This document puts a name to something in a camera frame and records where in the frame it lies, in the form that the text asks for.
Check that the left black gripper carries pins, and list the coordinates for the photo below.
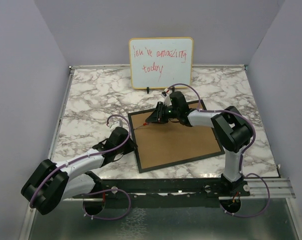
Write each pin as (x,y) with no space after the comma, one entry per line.
(131,147)

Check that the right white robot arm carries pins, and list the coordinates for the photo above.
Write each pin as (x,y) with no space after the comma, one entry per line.
(235,133)

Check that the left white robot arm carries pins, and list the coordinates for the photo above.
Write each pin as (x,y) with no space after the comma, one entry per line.
(52,182)

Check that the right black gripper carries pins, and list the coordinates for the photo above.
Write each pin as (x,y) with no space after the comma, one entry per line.
(157,116)

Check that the yellow-framed whiteboard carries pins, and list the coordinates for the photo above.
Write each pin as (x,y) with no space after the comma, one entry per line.
(157,63)

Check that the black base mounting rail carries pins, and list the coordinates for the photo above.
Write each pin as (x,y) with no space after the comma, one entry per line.
(162,193)

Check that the black whiteboard stand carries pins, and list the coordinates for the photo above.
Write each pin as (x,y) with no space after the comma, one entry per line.
(147,90)

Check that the black picture frame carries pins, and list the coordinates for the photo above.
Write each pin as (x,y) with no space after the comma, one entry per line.
(166,145)

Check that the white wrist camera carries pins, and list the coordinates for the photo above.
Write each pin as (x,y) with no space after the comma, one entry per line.
(166,98)
(113,125)

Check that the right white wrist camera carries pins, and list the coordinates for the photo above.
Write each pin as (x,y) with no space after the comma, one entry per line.
(166,98)

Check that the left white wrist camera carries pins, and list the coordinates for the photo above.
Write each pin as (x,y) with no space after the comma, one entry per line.
(113,125)

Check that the aluminium table edge rail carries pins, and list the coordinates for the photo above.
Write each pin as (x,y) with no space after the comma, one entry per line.
(56,132)

